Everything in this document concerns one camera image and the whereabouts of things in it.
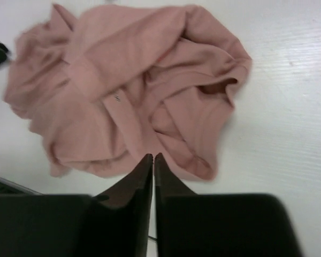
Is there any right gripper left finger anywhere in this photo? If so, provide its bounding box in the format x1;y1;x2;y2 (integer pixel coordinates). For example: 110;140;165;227
82;154;153;256

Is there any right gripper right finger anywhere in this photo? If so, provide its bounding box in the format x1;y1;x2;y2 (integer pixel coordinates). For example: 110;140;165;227
154;153;230;256

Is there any pink t-shirt with pixel print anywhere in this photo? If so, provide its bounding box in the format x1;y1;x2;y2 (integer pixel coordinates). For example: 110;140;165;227
4;4;251;180

